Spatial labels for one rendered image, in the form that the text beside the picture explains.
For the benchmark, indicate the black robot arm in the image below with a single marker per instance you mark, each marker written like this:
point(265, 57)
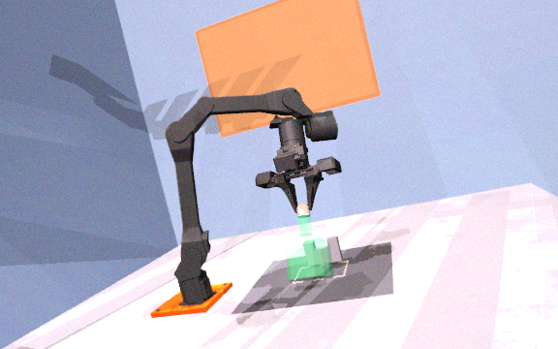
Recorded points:
point(193, 281)

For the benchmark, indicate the grey flat mat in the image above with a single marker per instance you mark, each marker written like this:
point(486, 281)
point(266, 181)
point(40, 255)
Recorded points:
point(365, 272)

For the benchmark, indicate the green glass bottle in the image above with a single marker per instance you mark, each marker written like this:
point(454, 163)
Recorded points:
point(308, 256)

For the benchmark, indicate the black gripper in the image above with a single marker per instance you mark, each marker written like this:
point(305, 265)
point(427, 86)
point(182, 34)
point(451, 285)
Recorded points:
point(270, 179)

